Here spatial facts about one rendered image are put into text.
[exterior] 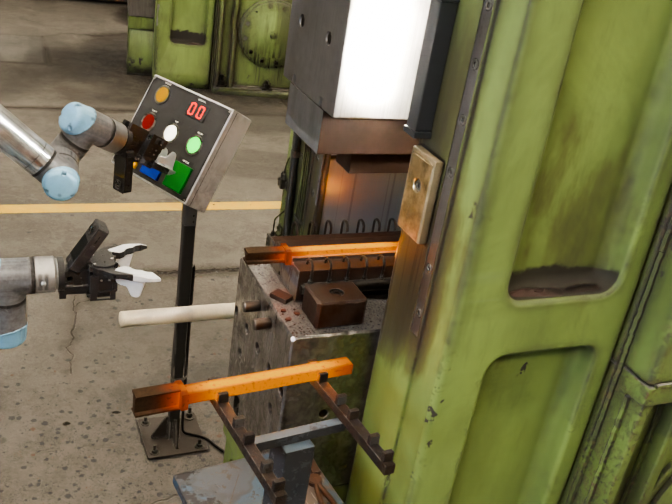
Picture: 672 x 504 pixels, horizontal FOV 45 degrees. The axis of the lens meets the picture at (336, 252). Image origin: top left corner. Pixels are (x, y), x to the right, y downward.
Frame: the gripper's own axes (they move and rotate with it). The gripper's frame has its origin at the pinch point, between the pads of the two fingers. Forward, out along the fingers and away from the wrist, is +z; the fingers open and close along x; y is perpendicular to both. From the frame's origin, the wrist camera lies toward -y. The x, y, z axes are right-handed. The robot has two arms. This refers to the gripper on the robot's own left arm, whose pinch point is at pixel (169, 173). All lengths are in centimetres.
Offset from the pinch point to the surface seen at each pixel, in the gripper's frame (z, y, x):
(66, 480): 32, -100, 13
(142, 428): 59, -83, 18
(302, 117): -15, 25, -44
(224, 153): 7.5, 11.2, -7.0
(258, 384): -24, -26, -72
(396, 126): -6, 32, -61
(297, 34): -20, 40, -36
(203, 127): 3.2, 14.8, -0.1
